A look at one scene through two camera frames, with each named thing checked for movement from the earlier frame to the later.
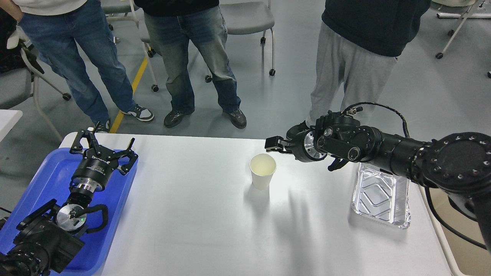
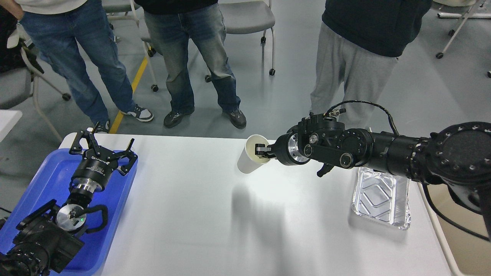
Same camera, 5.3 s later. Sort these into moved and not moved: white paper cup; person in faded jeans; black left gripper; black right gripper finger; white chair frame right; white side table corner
Moved: white paper cup; black right gripper finger
Not moved: person in faded jeans; black left gripper; white chair frame right; white side table corner
